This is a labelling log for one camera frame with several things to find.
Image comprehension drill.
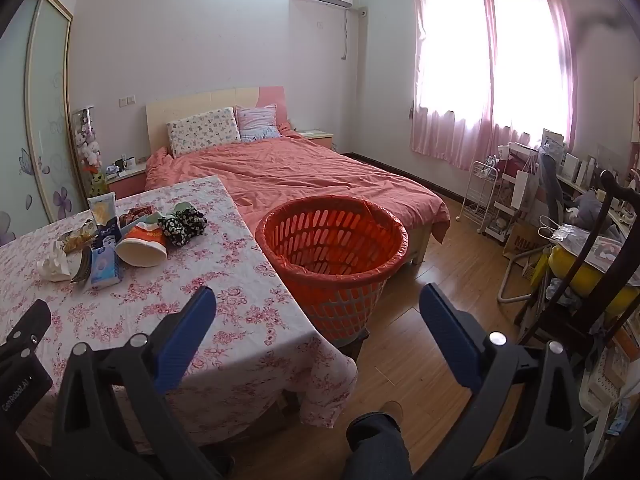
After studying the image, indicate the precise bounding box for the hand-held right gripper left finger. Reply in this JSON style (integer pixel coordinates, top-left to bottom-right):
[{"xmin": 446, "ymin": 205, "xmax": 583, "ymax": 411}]
[{"xmin": 50, "ymin": 286, "xmax": 223, "ymax": 480}]

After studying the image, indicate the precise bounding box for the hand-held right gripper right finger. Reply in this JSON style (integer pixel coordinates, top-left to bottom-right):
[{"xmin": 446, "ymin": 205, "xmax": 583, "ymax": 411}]
[{"xmin": 419, "ymin": 282, "xmax": 586, "ymax": 480}]

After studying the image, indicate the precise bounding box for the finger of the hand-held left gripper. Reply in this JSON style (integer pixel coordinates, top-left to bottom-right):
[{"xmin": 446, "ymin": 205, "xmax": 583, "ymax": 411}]
[{"xmin": 0, "ymin": 300, "xmax": 53, "ymax": 361}]

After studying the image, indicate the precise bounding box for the white tissue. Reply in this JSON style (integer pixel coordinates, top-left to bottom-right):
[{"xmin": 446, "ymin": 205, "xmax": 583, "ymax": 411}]
[{"xmin": 37, "ymin": 241, "xmax": 76, "ymax": 281}]

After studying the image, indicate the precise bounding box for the black mesh net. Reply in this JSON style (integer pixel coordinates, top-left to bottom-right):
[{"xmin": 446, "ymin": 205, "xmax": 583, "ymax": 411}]
[{"xmin": 70, "ymin": 246, "xmax": 96, "ymax": 283}]

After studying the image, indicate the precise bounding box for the orange instant noodle cup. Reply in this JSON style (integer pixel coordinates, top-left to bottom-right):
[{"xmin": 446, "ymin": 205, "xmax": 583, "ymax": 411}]
[{"xmin": 115, "ymin": 222, "xmax": 168, "ymax": 267}]

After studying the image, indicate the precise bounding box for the blue tissue packet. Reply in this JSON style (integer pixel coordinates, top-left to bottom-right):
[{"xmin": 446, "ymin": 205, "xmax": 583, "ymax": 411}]
[{"xmin": 90, "ymin": 246, "xmax": 123, "ymax": 288}]

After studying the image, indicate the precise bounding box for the golden snack wrapper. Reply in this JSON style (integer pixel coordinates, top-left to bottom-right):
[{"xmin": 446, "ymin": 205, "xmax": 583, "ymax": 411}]
[{"xmin": 57, "ymin": 221, "xmax": 98, "ymax": 253}]

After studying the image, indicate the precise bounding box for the dark patterned cloth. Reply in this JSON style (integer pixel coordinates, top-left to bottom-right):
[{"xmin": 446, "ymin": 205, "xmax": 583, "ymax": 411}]
[{"xmin": 157, "ymin": 208, "xmax": 208, "ymax": 248}]

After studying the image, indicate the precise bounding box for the orange plastic basket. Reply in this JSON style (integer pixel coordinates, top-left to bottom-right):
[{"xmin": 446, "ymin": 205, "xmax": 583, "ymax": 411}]
[{"xmin": 255, "ymin": 196, "xmax": 410, "ymax": 347}]

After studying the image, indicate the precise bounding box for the dark blue packet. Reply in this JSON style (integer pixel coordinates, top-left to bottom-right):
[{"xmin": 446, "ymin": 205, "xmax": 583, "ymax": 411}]
[{"xmin": 95, "ymin": 225, "xmax": 123, "ymax": 248}]

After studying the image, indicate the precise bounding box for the red plaid scrunchie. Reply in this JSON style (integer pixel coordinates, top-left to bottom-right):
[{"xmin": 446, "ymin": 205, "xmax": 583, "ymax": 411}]
[{"xmin": 118, "ymin": 206, "xmax": 156, "ymax": 226}]

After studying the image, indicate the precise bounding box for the light blue cream tube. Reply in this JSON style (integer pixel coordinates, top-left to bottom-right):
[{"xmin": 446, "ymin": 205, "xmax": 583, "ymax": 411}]
[{"xmin": 87, "ymin": 194, "xmax": 118, "ymax": 226}]

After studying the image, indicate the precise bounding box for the floral tablecloth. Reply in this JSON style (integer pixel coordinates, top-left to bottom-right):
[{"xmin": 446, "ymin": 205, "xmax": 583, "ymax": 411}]
[{"xmin": 0, "ymin": 175, "xmax": 358, "ymax": 448}]

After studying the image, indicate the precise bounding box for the brown cardboard box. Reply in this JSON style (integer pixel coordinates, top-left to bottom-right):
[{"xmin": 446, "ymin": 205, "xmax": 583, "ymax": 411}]
[{"xmin": 502, "ymin": 220, "xmax": 545, "ymax": 262}]

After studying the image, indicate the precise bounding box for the person's leg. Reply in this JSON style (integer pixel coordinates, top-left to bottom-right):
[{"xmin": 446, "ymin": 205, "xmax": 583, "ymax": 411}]
[{"xmin": 345, "ymin": 400, "xmax": 416, "ymax": 480}]

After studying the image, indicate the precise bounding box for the yellow round container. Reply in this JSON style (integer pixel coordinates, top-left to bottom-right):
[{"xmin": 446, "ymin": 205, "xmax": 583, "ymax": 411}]
[{"xmin": 547, "ymin": 247, "xmax": 640, "ymax": 316}]

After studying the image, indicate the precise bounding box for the pink nightstand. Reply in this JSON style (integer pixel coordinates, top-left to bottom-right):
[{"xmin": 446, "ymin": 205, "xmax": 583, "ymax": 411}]
[{"xmin": 105, "ymin": 160, "xmax": 149, "ymax": 201}]

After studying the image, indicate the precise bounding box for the white storage cart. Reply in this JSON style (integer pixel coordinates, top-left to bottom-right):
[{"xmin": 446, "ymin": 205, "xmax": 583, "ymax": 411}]
[{"xmin": 492, "ymin": 142, "xmax": 542, "ymax": 241}]

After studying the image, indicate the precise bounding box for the grey office chair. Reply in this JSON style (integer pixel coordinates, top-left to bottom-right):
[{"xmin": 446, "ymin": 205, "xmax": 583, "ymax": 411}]
[{"xmin": 537, "ymin": 152, "xmax": 566, "ymax": 221}]

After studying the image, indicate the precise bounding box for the clear tube of plush toys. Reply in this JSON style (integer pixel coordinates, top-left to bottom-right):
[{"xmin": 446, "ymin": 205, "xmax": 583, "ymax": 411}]
[{"xmin": 71, "ymin": 105, "xmax": 108, "ymax": 198}]

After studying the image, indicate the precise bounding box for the dark wooden chair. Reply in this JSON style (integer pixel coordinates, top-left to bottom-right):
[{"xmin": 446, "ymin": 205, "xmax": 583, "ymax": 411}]
[{"xmin": 520, "ymin": 170, "xmax": 640, "ymax": 356}]

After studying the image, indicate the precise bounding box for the floral pillow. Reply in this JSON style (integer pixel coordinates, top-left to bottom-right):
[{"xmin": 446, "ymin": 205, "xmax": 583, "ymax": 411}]
[{"xmin": 166, "ymin": 107, "xmax": 242, "ymax": 157}]

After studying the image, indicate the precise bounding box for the cluttered desk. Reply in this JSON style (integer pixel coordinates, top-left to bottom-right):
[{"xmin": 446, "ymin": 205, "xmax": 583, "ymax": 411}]
[{"xmin": 540, "ymin": 129, "xmax": 640, "ymax": 233}]

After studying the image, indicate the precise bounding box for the flower print sliding wardrobe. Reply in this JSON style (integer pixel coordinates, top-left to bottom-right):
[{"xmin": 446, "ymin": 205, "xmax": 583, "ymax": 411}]
[{"xmin": 0, "ymin": 0, "xmax": 86, "ymax": 248}]

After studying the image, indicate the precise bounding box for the pink striped pillow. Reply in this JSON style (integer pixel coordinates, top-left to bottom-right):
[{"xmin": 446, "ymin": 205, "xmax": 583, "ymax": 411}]
[{"xmin": 234, "ymin": 104, "xmax": 282, "ymax": 142}]

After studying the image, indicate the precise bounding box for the wooden nightstand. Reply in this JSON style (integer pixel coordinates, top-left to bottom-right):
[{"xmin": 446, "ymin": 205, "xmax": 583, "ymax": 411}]
[{"xmin": 297, "ymin": 129, "xmax": 335, "ymax": 152}]

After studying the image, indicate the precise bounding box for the pink sheer curtain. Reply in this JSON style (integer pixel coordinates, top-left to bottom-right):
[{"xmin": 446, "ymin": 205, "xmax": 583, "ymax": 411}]
[{"xmin": 410, "ymin": 0, "xmax": 576, "ymax": 171}]

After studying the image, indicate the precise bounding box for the white wire rack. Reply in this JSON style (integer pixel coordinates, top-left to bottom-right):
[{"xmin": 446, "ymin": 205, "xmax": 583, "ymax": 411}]
[{"xmin": 459, "ymin": 160, "xmax": 501, "ymax": 235}]

